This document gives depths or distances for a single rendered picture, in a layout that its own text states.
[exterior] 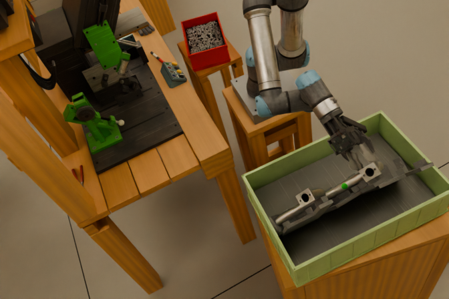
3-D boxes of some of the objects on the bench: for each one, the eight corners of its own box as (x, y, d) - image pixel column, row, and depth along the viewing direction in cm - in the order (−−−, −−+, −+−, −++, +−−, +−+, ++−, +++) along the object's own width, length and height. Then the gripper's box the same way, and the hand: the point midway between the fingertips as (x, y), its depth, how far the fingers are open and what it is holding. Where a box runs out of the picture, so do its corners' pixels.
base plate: (121, 16, 261) (120, 13, 259) (184, 133, 191) (182, 130, 189) (57, 44, 255) (56, 41, 254) (97, 175, 185) (95, 172, 184)
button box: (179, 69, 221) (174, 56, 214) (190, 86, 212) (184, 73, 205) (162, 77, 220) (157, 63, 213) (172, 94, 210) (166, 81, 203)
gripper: (310, 127, 128) (350, 187, 123) (338, 107, 122) (381, 170, 117) (322, 123, 135) (360, 180, 130) (349, 103, 129) (390, 163, 124)
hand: (371, 169), depth 126 cm, fingers closed on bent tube, 3 cm apart
